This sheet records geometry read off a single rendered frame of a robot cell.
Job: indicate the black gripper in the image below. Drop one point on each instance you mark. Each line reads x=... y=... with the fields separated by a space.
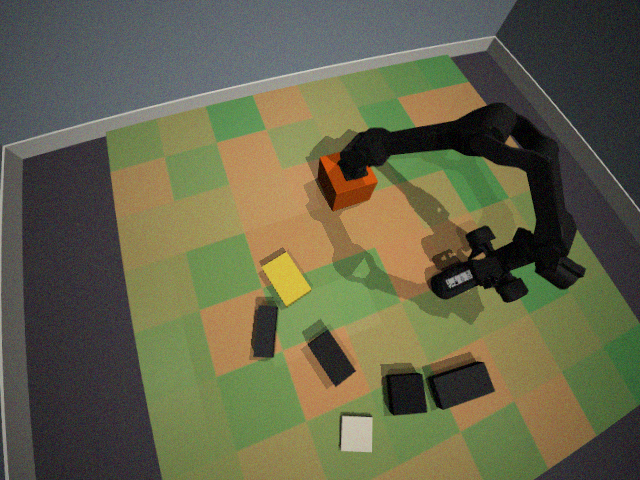
x=510 y=288

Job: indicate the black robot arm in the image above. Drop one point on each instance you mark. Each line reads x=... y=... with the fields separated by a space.
x=483 y=132

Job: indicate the yellow rectangular block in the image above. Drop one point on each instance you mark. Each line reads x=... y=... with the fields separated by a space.
x=286 y=279

